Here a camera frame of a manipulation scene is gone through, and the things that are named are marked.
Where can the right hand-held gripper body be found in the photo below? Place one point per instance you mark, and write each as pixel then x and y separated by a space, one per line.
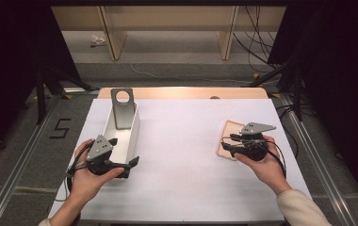
pixel 252 147

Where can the aluminium floor rail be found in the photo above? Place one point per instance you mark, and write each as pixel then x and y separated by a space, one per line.
pixel 321 169
pixel 13 175

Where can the person's right hand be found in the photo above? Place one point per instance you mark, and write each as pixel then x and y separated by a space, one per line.
pixel 266 174

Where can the person's left hand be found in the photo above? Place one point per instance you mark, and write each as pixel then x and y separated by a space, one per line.
pixel 86 185

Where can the black curtain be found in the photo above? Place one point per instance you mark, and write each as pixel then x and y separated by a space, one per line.
pixel 343 78
pixel 7 62

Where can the grey phone case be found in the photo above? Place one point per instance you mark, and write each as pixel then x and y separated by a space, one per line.
pixel 123 116

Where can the wooden shelf unit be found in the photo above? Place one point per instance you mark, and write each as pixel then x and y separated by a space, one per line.
pixel 167 19

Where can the black tripod stand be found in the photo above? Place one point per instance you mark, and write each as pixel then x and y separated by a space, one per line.
pixel 298 94
pixel 40 100

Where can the white table cover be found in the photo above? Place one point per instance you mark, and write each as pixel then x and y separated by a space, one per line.
pixel 183 188

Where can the crumpled white paper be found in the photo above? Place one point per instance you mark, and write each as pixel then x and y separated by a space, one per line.
pixel 97 40

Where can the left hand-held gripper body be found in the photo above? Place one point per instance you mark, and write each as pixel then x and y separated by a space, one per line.
pixel 100 150

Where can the beige phone case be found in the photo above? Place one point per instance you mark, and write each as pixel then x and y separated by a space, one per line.
pixel 227 132

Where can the wooden table edge strip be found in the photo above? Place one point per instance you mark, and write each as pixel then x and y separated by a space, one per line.
pixel 183 93

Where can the white storage box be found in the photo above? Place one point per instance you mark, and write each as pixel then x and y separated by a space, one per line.
pixel 122 141

